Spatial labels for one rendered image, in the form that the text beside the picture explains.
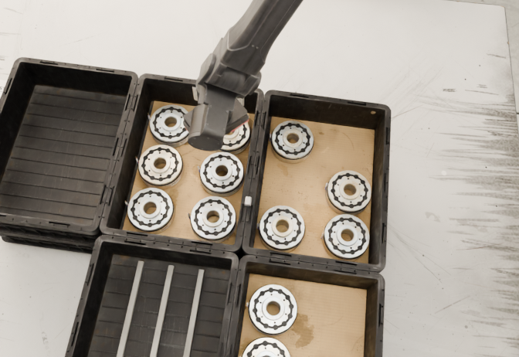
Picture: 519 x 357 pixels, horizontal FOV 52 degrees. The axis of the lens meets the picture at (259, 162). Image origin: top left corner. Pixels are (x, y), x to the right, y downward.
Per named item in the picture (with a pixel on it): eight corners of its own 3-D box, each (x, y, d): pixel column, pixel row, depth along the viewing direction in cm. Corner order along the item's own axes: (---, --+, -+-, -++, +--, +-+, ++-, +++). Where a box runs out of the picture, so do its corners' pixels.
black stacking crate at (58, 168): (34, 83, 139) (17, 57, 129) (147, 98, 138) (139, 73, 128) (-19, 229, 123) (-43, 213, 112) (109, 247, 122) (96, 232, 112)
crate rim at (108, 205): (141, 77, 130) (140, 72, 127) (264, 93, 129) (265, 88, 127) (100, 236, 113) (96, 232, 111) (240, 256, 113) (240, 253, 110)
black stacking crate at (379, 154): (263, 113, 138) (266, 90, 127) (378, 129, 137) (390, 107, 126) (241, 266, 121) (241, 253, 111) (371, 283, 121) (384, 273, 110)
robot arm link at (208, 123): (263, 66, 85) (213, 48, 82) (255, 131, 81) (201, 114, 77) (233, 97, 95) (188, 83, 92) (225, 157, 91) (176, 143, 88)
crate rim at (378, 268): (264, 93, 129) (265, 88, 127) (388, 110, 128) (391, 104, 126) (240, 256, 113) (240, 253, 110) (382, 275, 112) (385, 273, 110)
